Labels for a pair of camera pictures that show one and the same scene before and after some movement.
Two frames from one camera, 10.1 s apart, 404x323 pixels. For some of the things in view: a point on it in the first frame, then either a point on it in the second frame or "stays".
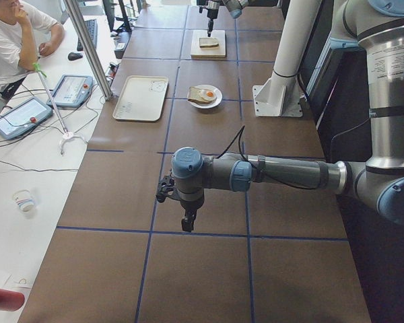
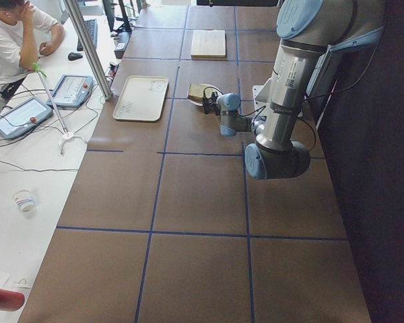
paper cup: (25, 200) stays
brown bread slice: (208, 42) to (196, 92)
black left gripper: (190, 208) to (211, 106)
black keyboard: (91, 25) stays
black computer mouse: (74, 56) stays
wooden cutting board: (214, 52) stays
